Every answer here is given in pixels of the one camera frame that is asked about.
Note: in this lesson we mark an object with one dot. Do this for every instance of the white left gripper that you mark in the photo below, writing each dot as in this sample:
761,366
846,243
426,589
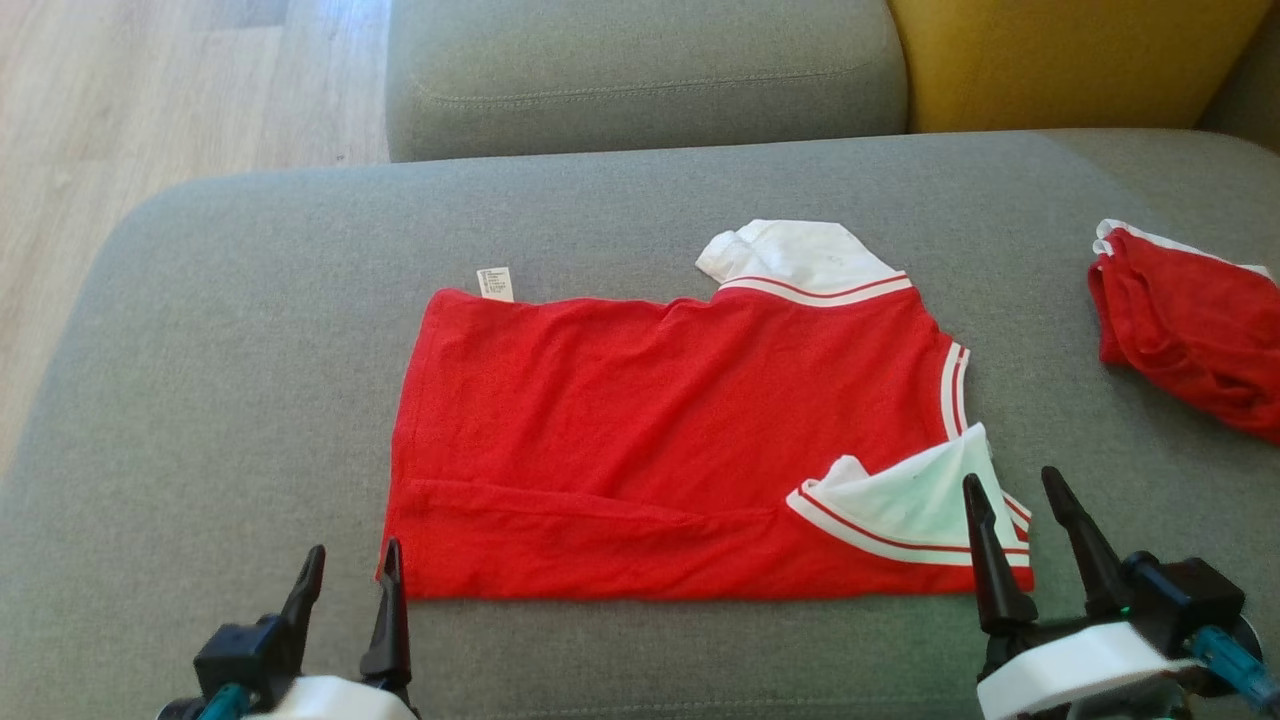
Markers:
340,700

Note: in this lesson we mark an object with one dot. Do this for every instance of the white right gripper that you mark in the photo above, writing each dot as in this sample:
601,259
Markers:
1080,665

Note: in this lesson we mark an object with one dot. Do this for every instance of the red basketball shorts white stripe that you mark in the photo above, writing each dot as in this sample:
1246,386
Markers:
1200,340

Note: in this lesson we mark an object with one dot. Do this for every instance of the red jersey white sleeves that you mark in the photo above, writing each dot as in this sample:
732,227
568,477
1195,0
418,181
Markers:
650,420

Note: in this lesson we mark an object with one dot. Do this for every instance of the grey and yellow sofa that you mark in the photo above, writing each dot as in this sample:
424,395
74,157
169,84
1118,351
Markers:
250,300

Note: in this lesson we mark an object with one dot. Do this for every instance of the yellow sofa backrest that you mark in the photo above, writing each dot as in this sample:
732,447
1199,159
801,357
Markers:
1070,60

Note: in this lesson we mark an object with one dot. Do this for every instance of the grey sofa seat cushion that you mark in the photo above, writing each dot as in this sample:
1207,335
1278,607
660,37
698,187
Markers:
640,70

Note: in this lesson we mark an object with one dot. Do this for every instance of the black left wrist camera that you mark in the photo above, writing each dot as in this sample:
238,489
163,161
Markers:
240,655

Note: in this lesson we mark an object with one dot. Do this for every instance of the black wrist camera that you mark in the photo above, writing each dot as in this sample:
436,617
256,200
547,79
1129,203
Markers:
1190,595
240,655

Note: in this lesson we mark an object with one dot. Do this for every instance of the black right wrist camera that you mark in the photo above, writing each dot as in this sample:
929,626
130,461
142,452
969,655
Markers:
1190,595

